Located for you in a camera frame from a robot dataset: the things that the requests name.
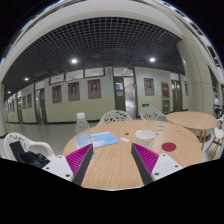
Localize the flat round red coaster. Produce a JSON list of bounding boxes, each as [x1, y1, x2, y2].
[[161, 142, 178, 153]]

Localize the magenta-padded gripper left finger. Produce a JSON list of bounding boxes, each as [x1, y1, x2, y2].
[[41, 143, 95, 187]]

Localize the framed wall pictures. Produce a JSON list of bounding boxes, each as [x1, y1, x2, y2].
[[21, 77, 190, 110]]

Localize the white plastic armchair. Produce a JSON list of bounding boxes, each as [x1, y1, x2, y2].
[[3, 132, 57, 162]]

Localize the white chair with wooden legs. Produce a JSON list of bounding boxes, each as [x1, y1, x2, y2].
[[204, 114, 224, 158]]

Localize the round ceiling lights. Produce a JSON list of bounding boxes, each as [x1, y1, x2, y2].
[[23, 57, 157, 82]]

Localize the light blue paper booklet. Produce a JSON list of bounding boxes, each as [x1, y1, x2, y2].
[[76, 131, 120, 150]]

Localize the dark single door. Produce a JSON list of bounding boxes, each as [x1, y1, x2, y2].
[[34, 88, 48, 125]]

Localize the clear plastic water bottle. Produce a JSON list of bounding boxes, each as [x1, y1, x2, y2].
[[74, 112, 95, 160]]

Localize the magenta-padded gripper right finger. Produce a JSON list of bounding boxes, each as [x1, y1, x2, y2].
[[130, 142, 184, 186]]

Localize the dark double door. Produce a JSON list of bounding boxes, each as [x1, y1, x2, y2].
[[170, 79, 183, 113]]

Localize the black bag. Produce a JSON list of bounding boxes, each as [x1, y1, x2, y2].
[[9, 140, 51, 169]]

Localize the open dark-framed doorway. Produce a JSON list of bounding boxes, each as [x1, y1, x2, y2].
[[112, 76, 137, 119]]

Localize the round wooden table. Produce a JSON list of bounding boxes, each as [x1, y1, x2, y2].
[[165, 111, 218, 152]]

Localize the white lattice-back plastic chair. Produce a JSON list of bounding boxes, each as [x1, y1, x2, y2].
[[139, 106, 169, 123], [96, 109, 134, 127]]

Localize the person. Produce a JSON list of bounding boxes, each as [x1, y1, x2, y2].
[[213, 94, 222, 120]]

